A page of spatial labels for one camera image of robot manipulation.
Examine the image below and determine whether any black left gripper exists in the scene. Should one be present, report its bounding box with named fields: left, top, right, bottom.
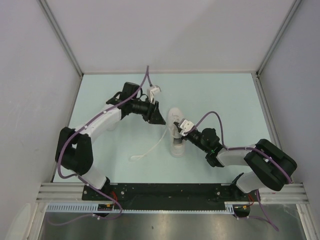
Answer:
left=130, top=97, right=166, bottom=126

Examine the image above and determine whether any white sneaker with laces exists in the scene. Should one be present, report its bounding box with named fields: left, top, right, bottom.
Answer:
left=129, top=107, right=186, bottom=162

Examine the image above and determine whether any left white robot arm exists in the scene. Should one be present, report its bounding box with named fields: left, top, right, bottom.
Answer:
left=55, top=82, right=166, bottom=200

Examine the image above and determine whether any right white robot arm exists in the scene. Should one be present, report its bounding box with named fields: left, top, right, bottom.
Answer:
left=173, top=119, right=298, bottom=201

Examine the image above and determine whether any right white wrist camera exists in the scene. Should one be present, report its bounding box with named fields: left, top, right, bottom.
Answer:
left=177, top=118, right=195, bottom=137

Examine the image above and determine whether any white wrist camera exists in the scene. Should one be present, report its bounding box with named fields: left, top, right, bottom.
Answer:
left=177, top=118, right=195, bottom=137
left=146, top=85, right=161, bottom=104

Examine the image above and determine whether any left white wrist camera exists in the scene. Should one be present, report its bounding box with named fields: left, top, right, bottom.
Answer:
left=146, top=85, right=161, bottom=104

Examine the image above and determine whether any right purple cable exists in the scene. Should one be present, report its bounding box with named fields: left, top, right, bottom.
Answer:
left=192, top=111, right=293, bottom=232

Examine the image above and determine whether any purple cable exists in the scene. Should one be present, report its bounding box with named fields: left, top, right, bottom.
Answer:
left=192, top=111, right=293, bottom=232
left=47, top=65, right=153, bottom=225

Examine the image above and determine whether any grey slotted cable duct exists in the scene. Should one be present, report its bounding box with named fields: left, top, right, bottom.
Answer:
left=46, top=203, right=250, bottom=215

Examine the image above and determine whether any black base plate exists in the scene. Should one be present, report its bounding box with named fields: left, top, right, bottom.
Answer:
left=81, top=181, right=261, bottom=212

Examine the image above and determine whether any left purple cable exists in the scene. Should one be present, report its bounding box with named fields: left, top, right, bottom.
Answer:
left=47, top=65, right=153, bottom=225

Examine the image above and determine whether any aluminium frame rail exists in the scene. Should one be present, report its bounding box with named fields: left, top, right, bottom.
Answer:
left=251, top=72, right=320, bottom=240

